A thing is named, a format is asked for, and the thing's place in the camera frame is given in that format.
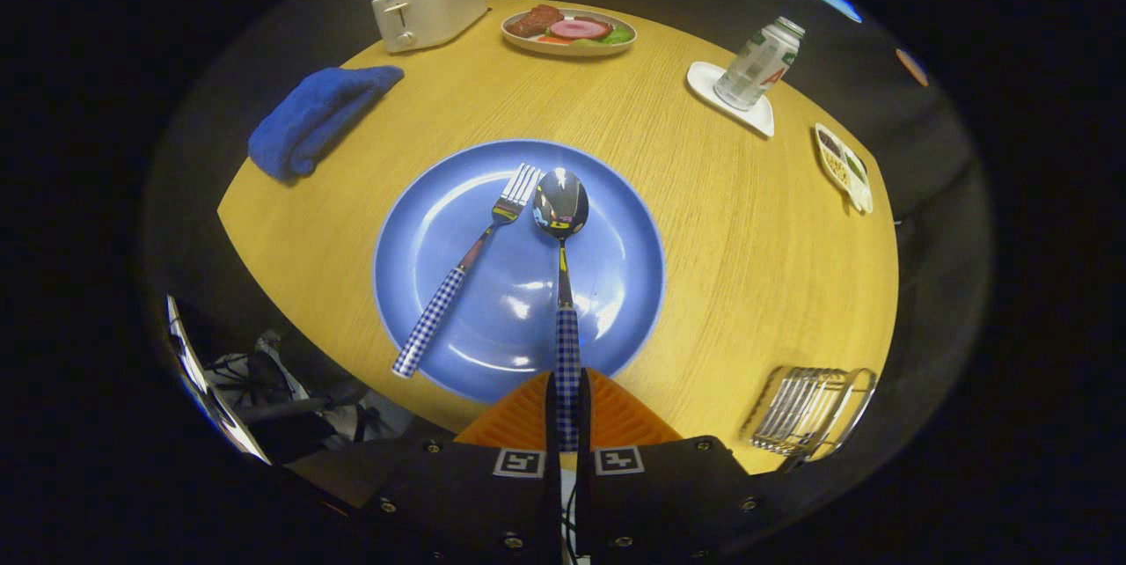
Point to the blue round plate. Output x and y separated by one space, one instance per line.
501 319

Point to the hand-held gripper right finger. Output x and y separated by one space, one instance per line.
586 415

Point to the blue folded towel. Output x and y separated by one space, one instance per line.
308 121

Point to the white toaster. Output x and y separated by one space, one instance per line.
435 11

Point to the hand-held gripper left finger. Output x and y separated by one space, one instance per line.
551 415

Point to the black metal stand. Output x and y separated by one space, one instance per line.
264 389

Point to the white drink bottle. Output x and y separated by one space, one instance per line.
756 63

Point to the green lettuce leaf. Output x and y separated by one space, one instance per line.
618 35

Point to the black backdrop cloth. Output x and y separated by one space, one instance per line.
932 222

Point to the beige food plate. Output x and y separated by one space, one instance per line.
572 47

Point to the pink ham slice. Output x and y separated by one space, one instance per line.
579 29

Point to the brown meat slice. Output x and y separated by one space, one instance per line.
535 21

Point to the white coaster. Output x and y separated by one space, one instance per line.
704 81

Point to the white divided bean dish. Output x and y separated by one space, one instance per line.
846 173

